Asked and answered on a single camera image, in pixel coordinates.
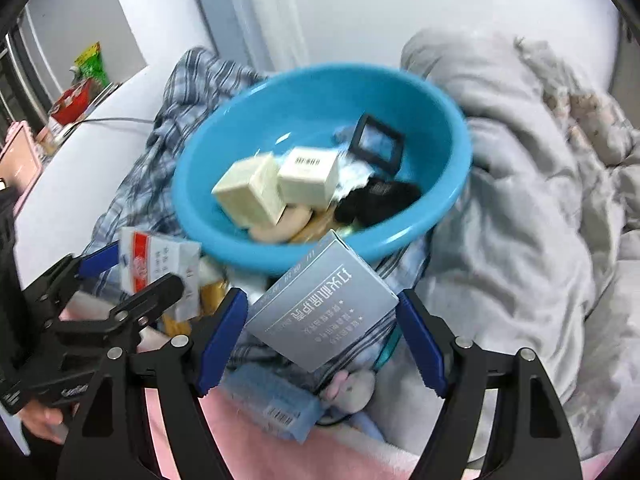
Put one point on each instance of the person's left hand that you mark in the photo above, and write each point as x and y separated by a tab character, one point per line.
45	419

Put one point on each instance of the gold packet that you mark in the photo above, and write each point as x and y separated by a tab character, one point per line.
212	295

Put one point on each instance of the pink blanket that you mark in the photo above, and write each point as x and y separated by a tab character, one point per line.
280	455

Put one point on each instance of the red container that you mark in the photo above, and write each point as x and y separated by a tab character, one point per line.
72	102

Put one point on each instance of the green snack bag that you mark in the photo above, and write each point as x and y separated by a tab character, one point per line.
92	67

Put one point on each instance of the white sheer curtain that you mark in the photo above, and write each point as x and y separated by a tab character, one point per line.
250	10

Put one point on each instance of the plaid cloth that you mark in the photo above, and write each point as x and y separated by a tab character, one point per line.
200	80

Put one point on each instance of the blue plastic basin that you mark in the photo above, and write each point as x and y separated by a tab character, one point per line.
400	110

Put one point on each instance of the grey cardboard box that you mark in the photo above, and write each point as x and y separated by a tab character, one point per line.
325	310

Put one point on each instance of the light blue box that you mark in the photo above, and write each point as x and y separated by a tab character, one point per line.
270	400

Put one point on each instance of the white packet with red label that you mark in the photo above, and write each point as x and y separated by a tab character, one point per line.
165	255

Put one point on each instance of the black square frame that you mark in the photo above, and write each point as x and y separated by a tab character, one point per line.
372	159

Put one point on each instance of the cream box with barcode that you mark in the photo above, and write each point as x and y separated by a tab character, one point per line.
305	180

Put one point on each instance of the beige round compact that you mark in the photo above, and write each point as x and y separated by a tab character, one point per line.
280	225

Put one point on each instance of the metal window railing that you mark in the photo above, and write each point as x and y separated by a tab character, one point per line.
20	60

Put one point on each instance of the grey duvet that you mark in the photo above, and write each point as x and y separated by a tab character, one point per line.
525	185

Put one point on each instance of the plain cream box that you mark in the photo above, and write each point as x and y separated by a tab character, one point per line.
245	190

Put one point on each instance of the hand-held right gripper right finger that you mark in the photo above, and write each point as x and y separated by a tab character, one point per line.
422	350

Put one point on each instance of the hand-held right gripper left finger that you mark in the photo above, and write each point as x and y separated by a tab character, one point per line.
225	345

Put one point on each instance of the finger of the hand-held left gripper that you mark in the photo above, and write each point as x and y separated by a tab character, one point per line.
100	261
160	290

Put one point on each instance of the pink tablet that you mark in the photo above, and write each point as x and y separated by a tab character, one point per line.
20	160

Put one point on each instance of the pink and white plush toy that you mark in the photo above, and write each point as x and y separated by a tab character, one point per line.
350	385

